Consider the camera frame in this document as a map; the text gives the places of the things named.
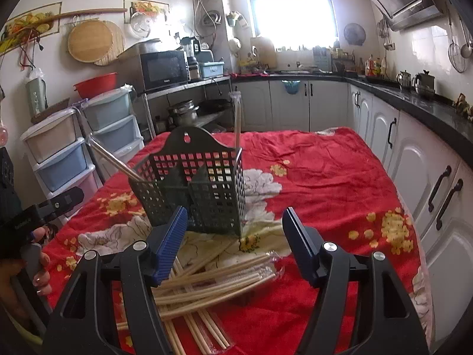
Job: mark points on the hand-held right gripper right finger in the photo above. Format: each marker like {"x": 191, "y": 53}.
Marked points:
{"x": 298, "y": 247}

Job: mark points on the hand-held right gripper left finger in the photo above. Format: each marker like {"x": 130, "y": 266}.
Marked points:
{"x": 173, "y": 244}

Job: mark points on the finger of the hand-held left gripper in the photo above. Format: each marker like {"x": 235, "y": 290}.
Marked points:
{"x": 64, "y": 199}

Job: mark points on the pile of bamboo chopsticks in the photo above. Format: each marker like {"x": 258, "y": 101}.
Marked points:
{"x": 221, "y": 281}

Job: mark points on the dark green utensil basket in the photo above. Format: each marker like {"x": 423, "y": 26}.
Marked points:
{"x": 214, "y": 196}

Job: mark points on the person's left hand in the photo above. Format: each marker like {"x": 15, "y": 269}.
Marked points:
{"x": 43, "y": 279}

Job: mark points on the plastic drawer towers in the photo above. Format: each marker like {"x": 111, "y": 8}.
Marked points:
{"x": 59, "y": 155}

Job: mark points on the silver metal rod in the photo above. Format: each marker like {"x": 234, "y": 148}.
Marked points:
{"x": 111, "y": 159}

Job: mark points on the red floral blanket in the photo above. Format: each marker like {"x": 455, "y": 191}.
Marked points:
{"x": 332, "y": 192}

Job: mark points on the plastic drawer unit grey drawers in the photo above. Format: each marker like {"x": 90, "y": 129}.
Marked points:
{"x": 111, "y": 118}

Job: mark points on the red plastic basin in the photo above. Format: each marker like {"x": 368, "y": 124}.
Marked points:
{"x": 96, "y": 85}

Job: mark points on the steel cooking pot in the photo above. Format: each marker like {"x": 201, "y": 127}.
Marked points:
{"x": 183, "y": 112}

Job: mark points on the clear plastic tube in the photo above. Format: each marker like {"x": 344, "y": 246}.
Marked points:
{"x": 237, "y": 118}

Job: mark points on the black wok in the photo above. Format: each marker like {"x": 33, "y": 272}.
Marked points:
{"x": 216, "y": 105}

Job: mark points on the white kitchen cabinets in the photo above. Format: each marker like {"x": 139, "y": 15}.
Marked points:
{"x": 417, "y": 162}

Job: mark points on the round bamboo cutting board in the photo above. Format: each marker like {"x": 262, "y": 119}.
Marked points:
{"x": 90, "y": 40}

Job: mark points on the black microwave oven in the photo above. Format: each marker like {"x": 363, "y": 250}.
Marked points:
{"x": 164, "y": 70}

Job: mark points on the round woven bamboo mat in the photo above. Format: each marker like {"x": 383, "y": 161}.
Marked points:
{"x": 118, "y": 44}

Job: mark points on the metal shelf table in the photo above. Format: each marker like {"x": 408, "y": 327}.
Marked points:
{"x": 207, "y": 81}

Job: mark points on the teal plastic box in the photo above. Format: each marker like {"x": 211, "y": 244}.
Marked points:
{"x": 210, "y": 69}

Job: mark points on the wooden rolling pin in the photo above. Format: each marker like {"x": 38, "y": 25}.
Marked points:
{"x": 92, "y": 12}

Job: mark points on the white round hanging plate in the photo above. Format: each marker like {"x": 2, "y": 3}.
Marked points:
{"x": 140, "y": 26}

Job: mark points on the black kitchen countertop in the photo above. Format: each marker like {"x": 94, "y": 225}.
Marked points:
{"x": 425, "y": 105}

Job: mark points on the black blender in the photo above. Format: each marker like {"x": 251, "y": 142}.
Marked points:
{"x": 190, "y": 50}

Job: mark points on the condiment bottles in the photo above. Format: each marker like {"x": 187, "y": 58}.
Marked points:
{"x": 373, "y": 66}

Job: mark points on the small steel kettle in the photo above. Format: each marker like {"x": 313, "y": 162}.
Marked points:
{"x": 404, "y": 79}

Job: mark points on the pale rectangular cutting board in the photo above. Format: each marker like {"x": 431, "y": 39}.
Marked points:
{"x": 263, "y": 51}

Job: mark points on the large steel kettle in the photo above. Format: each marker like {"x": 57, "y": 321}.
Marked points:
{"x": 424, "y": 81}

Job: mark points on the brown lumpy counter ornament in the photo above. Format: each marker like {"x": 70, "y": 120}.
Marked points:
{"x": 463, "y": 105}

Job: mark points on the hanging spoons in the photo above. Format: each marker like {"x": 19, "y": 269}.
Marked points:
{"x": 385, "y": 35}

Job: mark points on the kitchen window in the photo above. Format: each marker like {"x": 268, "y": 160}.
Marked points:
{"x": 292, "y": 11}

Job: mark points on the hanging steel ladle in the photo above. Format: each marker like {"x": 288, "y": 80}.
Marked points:
{"x": 467, "y": 50}

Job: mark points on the large fruit wall sticker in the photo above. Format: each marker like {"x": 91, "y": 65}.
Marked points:
{"x": 31, "y": 22}

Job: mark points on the small fruit wall sticker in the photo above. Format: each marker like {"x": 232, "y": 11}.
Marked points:
{"x": 146, "y": 7}

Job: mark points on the dark round wall plate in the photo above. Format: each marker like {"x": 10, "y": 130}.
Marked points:
{"x": 354, "y": 34}

